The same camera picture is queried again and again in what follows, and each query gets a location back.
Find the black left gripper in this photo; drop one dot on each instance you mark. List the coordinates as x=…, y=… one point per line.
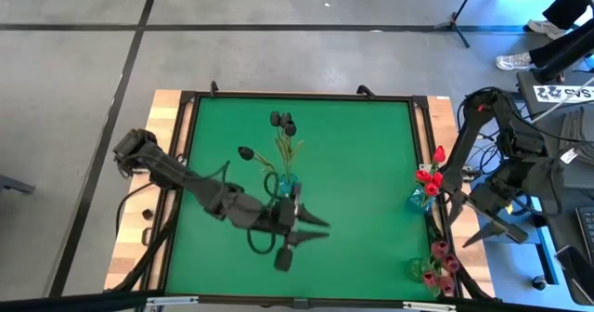
x=274, y=217

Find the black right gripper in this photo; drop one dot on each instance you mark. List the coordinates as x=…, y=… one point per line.
x=492, y=205

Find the bright red artificial tulip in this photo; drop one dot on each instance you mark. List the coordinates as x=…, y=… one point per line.
x=423, y=176
x=437, y=178
x=439, y=154
x=431, y=189

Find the blue embossed glass vase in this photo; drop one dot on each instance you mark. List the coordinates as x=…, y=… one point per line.
x=287, y=186
x=416, y=201

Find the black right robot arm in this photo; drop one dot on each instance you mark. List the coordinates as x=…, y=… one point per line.
x=529, y=172

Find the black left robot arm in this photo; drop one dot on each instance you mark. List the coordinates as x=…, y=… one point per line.
x=185, y=177

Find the green glass vase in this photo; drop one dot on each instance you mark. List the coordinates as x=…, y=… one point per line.
x=415, y=270

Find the green table mat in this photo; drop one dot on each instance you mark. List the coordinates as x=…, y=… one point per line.
x=362, y=163

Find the black caster wheel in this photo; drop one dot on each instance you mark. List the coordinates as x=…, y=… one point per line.
x=538, y=282

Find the black keyboard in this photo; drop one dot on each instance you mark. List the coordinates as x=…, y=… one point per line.
x=587, y=233

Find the white paper tag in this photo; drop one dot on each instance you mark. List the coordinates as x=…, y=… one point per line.
x=568, y=155

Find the black tablet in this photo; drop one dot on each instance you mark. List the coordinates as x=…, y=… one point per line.
x=577, y=272

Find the black desk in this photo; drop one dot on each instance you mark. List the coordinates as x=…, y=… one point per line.
x=582, y=177

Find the grey folded cloth stack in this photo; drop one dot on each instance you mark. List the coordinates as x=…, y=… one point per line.
x=580, y=131

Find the white printed sign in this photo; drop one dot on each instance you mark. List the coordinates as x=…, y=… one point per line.
x=557, y=94

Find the small dark brown object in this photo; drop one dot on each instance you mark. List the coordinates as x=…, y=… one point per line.
x=147, y=213

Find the white sneaker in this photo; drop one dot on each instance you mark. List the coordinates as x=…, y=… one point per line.
x=546, y=26
x=512, y=61

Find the black monitor pole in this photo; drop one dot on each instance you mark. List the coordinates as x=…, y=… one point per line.
x=552, y=73

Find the black tripod stand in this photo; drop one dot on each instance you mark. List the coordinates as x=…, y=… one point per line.
x=457, y=19

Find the person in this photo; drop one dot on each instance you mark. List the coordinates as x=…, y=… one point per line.
x=564, y=5

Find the grey chair base leg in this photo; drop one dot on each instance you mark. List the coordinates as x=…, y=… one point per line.
x=14, y=183

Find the silver metal bracket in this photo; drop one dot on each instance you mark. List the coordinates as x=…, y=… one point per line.
x=427, y=306
x=171, y=299

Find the black frame beam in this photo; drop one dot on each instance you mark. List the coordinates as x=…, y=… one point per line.
x=69, y=302

